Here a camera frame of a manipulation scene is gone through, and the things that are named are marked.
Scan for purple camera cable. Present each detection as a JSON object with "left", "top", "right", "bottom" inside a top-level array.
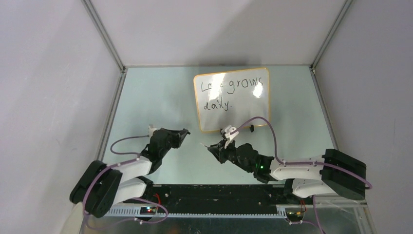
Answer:
[
  {"left": 230, "top": 116, "right": 373, "bottom": 234},
  {"left": 82, "top": 134, "right": 169, "bottom": 233}
]

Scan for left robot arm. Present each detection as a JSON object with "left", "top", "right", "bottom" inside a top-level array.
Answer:
[{"left": 69, "top": 126, "right": 190, "bottom": 218}]

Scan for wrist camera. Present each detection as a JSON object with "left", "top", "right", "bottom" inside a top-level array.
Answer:
[
  {"left": 148, "top": 124, "right": 158, "bottom": 137},
  {"left": 221, "top": 125, "right": 239, "bottom": 149}
]

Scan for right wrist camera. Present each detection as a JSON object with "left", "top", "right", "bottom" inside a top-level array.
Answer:
[{"left": 221, "top": 125, "right": 239, "bottom": 149}]

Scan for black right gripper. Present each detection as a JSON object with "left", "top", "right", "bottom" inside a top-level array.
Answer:
[{"left": 208, "top": 137, "right": 252, "bottom": 173}]

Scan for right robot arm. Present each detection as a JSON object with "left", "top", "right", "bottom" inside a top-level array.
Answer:
[{"left": 207, "top": 141, "right": 371, "bottom": 204}]

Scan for yellow framed whiteboard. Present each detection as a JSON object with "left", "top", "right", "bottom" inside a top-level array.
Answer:
[{"left": 193, "top": 67, "right": 271, "bottom": 133}]

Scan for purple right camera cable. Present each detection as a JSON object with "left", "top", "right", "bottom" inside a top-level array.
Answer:
[{"left": 230, "top": 116, "right": 373, "bottom": 234}]

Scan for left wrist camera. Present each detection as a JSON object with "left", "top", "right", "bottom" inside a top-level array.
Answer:
[{"left": 148, "top": 124, "right": 158, "bottom": 137}]

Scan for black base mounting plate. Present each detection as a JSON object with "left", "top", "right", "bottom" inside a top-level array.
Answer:
[{"left": 142, "top": 184, "right": 313, "bottom": 215}]

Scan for aluminium frame rail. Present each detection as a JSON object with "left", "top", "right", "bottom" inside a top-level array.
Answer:
[{"left": 82, "top": 0, "right": 128, "bottom": 160}]

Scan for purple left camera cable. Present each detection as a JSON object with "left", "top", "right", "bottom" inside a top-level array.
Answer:
[{"left": 82, "top": 134, "right": 169, "bottom": 233}]

